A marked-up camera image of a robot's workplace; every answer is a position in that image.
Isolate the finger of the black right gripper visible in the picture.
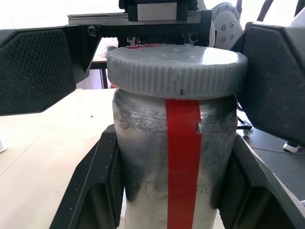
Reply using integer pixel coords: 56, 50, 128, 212
0, 24, 104, 117
229, 21, 305, 148

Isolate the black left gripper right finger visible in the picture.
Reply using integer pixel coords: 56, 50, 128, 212
209, 133, 305, 229

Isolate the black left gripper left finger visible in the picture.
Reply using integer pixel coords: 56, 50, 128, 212
49, 124, 126, 229

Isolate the grey ribbed jar lid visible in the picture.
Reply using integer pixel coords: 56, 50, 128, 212
106, 44, 249, 99

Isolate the grey jar with red tape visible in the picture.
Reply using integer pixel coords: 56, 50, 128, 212
112, 88, 239, 229

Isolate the black chair base with caster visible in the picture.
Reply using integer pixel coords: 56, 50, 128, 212
235, 104, 254, 137

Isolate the white and blue shoe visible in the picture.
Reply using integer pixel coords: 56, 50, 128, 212
283, 140, 300, 154

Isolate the wooden table with black legs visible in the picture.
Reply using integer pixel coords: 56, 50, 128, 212
90, 37, 120, 90

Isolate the white object at table edge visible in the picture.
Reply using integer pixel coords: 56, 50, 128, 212
0, 132, 8, 153

